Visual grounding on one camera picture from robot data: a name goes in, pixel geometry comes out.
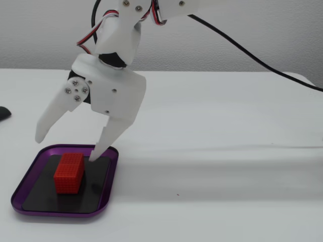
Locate black flat object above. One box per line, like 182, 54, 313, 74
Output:
0, 106, 12, 121

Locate purple metal tray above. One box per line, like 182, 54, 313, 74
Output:
10, 144, 119, 217

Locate red white black servo wires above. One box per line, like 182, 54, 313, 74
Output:
76, 9, 121, 55

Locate black cable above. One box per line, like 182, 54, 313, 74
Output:
91, 0, 101, 46
187, 13, 323, 92

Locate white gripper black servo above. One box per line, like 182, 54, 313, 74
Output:
35, 53, 147, 162

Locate red studded cube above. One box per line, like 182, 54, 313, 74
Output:
53, 152, 85, 195

